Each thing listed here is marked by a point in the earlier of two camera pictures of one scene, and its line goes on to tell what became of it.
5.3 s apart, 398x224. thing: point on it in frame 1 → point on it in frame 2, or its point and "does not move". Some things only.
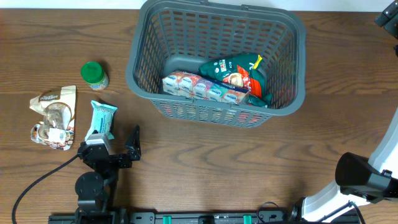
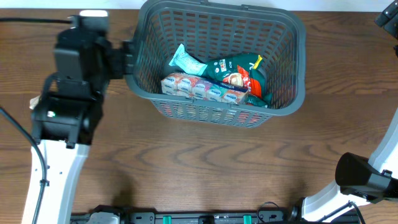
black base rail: (212, 217) does not move
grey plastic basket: (175, 35) does not move
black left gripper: (132, 149) → (114, 69)
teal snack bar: (102, 119) → (191, 65)
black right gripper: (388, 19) does not move
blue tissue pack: (191, 84) does not move
